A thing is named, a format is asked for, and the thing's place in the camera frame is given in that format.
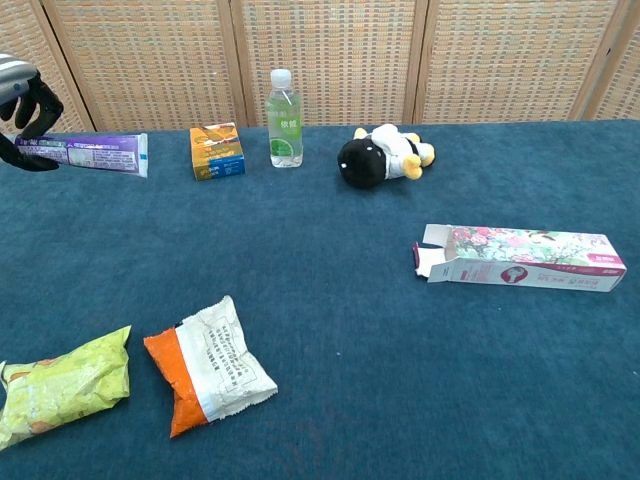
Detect yellow-green snack bag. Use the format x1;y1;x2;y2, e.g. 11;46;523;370
0;324;133;451

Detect black and white plush toy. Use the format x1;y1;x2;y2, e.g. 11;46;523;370
336;123;436;190

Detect floral patterned cardboard box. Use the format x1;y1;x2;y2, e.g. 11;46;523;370
411;223;628;293

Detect woven folding screen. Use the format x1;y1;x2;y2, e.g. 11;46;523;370
0;0;640;137

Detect clear water bottle green label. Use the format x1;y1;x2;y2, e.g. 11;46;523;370
267;68;305;169

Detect orange and white snack bag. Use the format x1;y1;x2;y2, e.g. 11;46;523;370
143;294;279;439

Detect blue carpet table cover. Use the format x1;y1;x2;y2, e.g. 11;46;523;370
0;118;640;480

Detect orange and blue carton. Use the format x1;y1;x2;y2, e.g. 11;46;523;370
189;122;247;183

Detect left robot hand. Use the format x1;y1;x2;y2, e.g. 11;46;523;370
0;53;65;174

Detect purple toothpaste tube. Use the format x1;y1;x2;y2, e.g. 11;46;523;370
14;132;150;180

